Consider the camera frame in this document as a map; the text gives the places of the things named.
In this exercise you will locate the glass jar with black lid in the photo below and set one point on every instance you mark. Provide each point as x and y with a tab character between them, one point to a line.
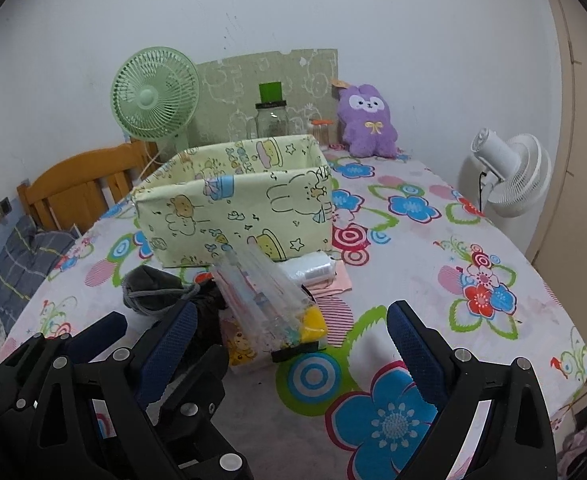
272	121

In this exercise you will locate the yellow-green printed fabric storage box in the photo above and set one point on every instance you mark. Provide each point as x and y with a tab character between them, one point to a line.
233	210

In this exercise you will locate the small jar with orange lid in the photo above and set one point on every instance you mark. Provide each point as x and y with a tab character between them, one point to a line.
322	134

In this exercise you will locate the wooden chair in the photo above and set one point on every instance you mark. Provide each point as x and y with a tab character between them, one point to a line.
73	180

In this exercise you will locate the beige wooden door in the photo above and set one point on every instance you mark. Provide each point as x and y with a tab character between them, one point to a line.
573	160

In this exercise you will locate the floral printed cloth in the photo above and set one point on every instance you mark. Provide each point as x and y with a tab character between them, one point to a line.
423	260

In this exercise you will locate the green desk fan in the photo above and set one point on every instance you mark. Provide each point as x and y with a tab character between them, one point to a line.
153	95

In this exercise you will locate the clear plastic packet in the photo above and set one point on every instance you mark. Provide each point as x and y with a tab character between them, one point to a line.
263	300

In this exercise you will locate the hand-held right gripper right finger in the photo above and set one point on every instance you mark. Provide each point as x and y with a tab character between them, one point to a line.
416	350

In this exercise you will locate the purple plush toy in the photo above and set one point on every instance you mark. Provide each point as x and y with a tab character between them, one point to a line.
368	125

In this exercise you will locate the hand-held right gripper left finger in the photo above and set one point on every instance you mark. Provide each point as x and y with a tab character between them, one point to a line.
173	345

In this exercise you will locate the wall outlet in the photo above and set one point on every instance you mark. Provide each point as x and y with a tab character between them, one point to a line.
1	207

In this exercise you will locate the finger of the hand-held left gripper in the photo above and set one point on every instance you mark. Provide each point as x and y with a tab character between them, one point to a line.
103	330
198	385

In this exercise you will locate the pink cloth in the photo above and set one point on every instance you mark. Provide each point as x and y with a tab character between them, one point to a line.
573	455

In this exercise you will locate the green printed board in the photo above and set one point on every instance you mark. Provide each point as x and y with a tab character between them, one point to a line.
298	75

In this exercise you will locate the yellow cartoon print packet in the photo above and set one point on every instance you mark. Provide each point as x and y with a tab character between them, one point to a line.
238	349

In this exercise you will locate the white desk fan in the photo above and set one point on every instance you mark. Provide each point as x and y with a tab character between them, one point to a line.
516	170

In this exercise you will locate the green plastic cup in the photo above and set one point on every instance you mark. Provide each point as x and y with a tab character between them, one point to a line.
271	91

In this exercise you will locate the white plastic pack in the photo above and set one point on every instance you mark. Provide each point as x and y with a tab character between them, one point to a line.
308	270

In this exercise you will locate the pink tissue pack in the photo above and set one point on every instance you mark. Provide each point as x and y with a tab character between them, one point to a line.
336	282

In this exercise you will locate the grey knit beanie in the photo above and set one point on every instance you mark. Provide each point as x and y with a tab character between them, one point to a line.
148	285

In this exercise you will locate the grey plaid pillow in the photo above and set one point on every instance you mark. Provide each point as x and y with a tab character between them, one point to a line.
23	260

